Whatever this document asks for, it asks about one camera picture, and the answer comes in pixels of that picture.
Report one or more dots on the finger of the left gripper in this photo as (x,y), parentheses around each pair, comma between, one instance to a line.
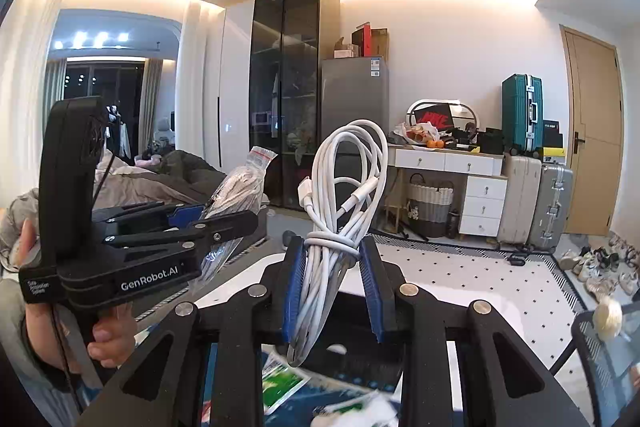
(183,216)

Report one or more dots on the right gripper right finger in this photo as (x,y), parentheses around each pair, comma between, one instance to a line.
(503,383)

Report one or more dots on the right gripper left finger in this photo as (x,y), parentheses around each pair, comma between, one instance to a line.
(214,353)

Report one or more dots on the green white wipes packet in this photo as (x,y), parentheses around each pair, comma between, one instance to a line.
(280,382)

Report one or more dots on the white foam sheet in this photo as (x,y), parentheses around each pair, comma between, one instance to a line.
(371,410)

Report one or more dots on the olive green duvet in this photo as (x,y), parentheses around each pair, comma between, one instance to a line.
(190,175)

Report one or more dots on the white dotted rug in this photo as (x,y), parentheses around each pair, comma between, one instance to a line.
(537,297)

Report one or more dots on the grey slipper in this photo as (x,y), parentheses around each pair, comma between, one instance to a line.
(287,237)

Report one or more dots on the glass side table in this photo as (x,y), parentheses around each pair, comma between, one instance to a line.
(611,367)

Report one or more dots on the cream plush toy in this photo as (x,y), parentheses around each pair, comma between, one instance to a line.
(608,318)

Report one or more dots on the blue desk mat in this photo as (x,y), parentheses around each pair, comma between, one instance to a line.
(317,393)

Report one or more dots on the silver hard suitcase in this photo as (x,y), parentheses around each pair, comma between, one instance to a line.
(553,203)

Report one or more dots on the black bottle under desk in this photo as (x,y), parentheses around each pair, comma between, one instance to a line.
(453,224)

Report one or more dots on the woven laundry basket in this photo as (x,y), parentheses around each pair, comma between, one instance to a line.
(428,205)

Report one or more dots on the white dressing table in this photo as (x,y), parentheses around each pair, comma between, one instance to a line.
(479,186)

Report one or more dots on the beige hard suitcase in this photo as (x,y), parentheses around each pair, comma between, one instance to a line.
(522,186)

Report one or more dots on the grey refrigerator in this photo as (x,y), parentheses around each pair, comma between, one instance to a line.
(352,88)

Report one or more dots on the black glass display cabinet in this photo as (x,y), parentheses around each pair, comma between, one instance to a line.
(290,40)

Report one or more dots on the cardboard boxes on fridge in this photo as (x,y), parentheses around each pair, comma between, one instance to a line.
(366,42)

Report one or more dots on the bag of oranges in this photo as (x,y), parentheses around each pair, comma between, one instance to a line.
(422,134)

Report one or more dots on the red black nike box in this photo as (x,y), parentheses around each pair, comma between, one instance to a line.
(438,115)

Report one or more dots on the oval vanity mirror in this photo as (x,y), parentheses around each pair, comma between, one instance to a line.
(465,119)

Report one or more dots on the teal hard suitcase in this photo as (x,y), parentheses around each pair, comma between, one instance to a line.
(523,115)

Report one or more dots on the beige wooden door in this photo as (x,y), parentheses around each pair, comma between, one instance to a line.
(595,141)

